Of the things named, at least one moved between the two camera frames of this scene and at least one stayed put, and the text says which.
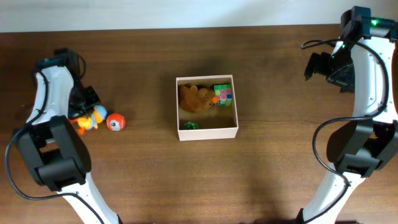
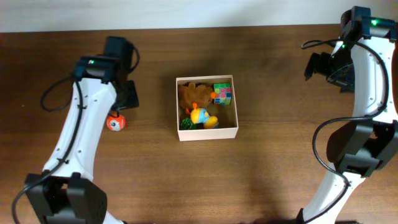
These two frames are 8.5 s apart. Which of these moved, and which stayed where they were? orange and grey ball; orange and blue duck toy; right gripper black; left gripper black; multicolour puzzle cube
Moved: left gripper black; orange and blue duck toy
Stayed: orange and grey ball; multicolour puzzle cube; right gripper black
